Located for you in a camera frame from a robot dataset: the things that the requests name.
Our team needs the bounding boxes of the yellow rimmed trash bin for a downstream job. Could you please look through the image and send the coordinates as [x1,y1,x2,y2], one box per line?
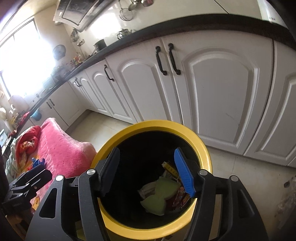
[91,120,212,240]

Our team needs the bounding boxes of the black countertop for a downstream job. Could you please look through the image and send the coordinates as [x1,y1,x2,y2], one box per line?
[17,14,295,132]

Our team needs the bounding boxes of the white kitchen cabinets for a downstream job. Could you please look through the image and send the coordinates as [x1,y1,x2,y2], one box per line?
[39,31,295,167]

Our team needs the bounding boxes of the light green crumpled cloth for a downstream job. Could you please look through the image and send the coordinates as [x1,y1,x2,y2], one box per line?
[5,138,19,179]

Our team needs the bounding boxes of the steel range hood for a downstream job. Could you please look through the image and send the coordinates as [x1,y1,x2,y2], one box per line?
[53,0,113,32]

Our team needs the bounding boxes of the black cooking pot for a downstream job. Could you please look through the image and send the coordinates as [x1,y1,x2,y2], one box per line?
[94,39,107,52]

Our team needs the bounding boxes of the small wall fan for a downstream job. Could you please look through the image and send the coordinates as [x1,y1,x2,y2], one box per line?
[53,44,66,60]

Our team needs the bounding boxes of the purple red snack wrapper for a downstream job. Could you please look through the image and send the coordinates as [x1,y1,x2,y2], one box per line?
[172,186,191,209]

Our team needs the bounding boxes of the yellow snack wrapper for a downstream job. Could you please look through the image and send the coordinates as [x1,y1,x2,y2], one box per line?
[162,162,179,179]

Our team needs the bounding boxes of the blue plastic bag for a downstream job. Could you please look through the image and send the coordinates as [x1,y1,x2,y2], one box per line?
[32,158,45,169]

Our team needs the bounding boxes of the metal teapot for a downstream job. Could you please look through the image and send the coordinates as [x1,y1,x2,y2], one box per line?
[116,29,135,40]

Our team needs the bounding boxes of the blue hanging bowl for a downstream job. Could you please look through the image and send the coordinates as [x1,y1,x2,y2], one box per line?
[31,109,42,121]

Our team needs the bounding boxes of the pink fluffy blanket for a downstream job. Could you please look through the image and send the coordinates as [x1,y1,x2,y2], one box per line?
[30,117,97,209]

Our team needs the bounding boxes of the red folded cloth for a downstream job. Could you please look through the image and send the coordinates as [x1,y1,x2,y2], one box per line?
[16,126,41,159]

